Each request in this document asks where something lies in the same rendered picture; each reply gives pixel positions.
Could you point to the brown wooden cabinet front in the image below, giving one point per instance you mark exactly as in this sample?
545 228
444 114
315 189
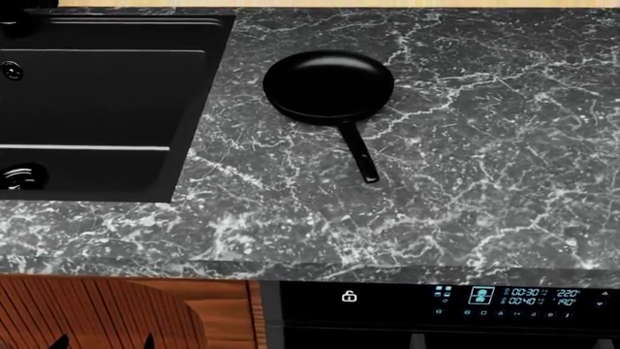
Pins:
227 309

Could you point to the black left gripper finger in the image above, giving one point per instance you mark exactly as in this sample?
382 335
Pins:
149 343
61 343

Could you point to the black kitchen sink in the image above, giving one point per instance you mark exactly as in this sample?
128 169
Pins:
106 105

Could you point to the black frying pan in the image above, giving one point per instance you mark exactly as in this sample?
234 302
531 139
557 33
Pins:
329 85

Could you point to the black oven control panel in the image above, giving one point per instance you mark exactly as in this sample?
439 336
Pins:
387 309

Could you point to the black faucet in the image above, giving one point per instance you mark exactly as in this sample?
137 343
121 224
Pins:
14 16

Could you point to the ribbed rounded wooden panel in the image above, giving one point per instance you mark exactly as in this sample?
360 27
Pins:
106 316

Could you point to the black sink drain strainer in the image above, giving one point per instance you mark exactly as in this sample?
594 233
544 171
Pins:
21 176

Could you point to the black sink overflow knob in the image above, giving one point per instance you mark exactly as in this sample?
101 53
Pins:
10 70

